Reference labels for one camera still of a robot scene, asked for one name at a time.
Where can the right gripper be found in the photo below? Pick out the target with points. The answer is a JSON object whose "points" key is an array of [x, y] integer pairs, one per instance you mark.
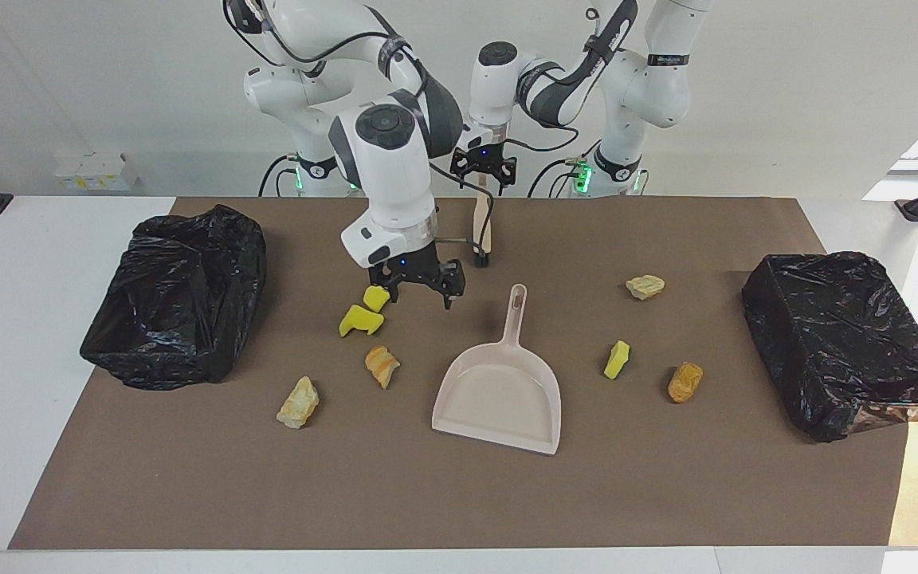
{"points": [[411, 267]]}

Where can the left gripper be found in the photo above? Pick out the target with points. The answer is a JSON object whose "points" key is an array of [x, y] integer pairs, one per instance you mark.
{"points": [[485, 151]]}

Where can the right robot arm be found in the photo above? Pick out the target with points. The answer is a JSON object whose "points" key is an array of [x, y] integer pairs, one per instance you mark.
{"points": [[386, 179]]}

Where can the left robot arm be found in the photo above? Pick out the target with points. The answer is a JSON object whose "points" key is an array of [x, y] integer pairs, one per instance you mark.
{"points": [[634, 88]]}

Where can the orange striped trash lump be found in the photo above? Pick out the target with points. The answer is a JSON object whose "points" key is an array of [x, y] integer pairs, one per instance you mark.
{"points": [[382, 367]]}

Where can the pale yellow trash lump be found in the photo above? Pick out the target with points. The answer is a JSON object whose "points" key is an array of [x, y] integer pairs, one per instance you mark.
{"points": [[645, 286], [298, 402]]}

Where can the bin with black bag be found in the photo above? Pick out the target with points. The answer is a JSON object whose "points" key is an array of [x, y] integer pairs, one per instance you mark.
{"points": [[841, 339], [176, 299]]}

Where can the yellow sponge piece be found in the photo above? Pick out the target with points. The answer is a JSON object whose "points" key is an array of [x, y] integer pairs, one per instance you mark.
{"points": [[360, 320], [617, 359], [377, 297]]}

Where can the beige plastic dustpan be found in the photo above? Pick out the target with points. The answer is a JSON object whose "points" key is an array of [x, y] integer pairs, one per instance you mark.
{"points": [[499, 395]]}

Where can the white wall socket box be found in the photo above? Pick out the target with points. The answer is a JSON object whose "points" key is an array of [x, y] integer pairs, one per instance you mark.
{"points": [[94, 171]]}

